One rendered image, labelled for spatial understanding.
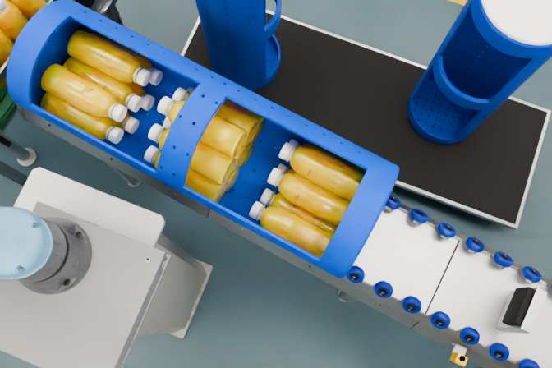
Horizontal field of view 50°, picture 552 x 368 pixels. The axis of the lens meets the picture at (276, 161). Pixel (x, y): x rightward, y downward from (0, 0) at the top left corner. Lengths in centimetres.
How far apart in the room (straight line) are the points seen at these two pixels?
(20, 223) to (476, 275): 106
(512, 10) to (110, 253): 116
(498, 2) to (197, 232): 144
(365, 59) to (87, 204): 150
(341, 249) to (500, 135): 142
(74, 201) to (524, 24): 119
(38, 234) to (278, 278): 150
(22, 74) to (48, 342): 58
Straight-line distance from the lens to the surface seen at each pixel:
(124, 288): 123
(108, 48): 148
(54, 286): 122
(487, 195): 246
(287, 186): 136
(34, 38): 143
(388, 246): 153
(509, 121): 258
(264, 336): 242
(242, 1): 180
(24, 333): 129
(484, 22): 169
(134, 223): 132
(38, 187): 140
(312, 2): 280
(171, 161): 129
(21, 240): 106
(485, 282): 158
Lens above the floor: 242
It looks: 75 degrees down
